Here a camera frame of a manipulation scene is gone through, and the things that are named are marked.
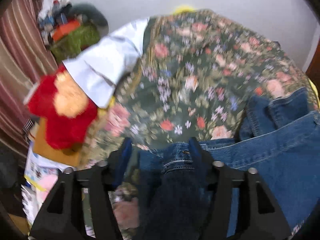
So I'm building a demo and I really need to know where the blue denim jacket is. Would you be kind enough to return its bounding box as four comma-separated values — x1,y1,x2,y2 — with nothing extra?
136,88,319,239

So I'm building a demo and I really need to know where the brown wooden bed frame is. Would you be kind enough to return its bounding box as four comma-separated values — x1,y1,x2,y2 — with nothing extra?
306,41,320,92

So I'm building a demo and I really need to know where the yellow blanket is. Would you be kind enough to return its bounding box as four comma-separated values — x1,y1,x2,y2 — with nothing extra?
173,5,195,15

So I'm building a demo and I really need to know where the white folded cloth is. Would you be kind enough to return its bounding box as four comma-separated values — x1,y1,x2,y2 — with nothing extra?
63,18,150,108

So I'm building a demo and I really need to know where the orange box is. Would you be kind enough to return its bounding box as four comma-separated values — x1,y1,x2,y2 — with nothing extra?
52,20,80,42

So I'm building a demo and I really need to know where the green floral bedspread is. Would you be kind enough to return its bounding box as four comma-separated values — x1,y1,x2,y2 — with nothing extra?
80,9,318,240

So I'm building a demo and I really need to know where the striped maroon curtain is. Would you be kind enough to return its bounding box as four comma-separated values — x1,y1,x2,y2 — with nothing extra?
1,0,57,153

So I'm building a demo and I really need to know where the brown cardboard box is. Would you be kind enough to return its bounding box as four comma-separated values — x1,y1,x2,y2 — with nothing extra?
33,118,82,167

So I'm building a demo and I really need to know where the clutter pile of small items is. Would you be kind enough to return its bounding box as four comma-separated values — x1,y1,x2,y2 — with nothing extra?
37,0,72,47

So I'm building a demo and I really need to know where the red plush toy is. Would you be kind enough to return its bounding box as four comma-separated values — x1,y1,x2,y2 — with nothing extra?
27,64,98,149

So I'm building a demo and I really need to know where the grey plush pillow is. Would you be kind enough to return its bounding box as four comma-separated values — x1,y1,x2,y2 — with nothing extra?
68,3,108,27

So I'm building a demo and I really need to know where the stack of printed boxes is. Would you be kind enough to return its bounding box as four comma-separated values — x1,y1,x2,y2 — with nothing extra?
21,142,69,226

